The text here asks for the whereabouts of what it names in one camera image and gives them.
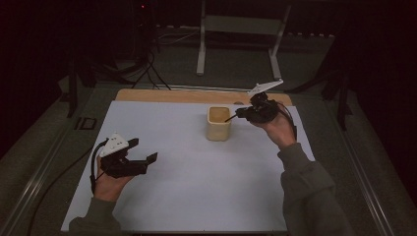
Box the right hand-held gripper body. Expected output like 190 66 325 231
244 79 284 124

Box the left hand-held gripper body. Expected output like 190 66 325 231
98 132 149 179

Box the beige square cup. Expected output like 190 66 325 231
206 105 233 143

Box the person's left hand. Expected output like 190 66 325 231
92 162 136 203

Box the person's right hand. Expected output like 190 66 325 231
257 109 298 149

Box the white table mat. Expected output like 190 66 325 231
60 100 316 233

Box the white metal stand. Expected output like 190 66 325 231
196 0 293 82

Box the black stand leg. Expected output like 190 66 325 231
66 53 81 119

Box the black tripod stand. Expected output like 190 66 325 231
284 38 354 132

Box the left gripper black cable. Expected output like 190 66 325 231
89 139 110 195

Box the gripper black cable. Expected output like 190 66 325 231
89 139 110 195
275 102 299 142

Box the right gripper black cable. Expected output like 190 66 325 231
275 102 299 142

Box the long black floor cable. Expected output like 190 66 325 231
25 146 96 236

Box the black floor cable bundle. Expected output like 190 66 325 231
94 45 172 90

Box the metal floor rail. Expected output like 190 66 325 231
0 97 99 236
323 94 396 236

